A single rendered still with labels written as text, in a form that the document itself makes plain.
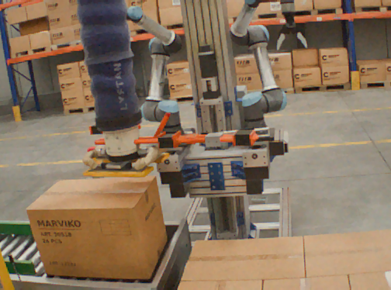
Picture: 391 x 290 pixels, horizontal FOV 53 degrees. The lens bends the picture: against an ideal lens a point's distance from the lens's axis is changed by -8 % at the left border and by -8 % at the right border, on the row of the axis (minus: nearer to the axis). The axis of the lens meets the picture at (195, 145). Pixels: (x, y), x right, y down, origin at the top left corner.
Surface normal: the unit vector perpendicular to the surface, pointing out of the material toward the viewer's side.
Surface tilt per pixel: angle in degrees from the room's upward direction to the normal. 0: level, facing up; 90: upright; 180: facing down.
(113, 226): 90
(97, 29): 73
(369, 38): 90
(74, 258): 90
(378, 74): 90
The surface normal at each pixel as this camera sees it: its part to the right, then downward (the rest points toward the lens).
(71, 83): -0.17, 0.29
